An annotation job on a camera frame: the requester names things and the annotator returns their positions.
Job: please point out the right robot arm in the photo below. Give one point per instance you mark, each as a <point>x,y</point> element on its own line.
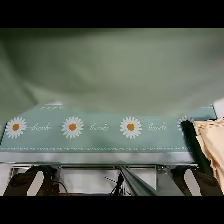
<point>200,185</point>

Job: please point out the silver frame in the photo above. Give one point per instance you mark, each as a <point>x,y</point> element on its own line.
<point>140,187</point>

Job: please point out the peach garment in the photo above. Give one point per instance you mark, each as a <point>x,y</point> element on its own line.
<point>211,143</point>

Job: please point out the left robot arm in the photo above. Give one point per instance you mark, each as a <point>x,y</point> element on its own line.
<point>23,181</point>

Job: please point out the pale green shirt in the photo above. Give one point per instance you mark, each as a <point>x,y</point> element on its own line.
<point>110,66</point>

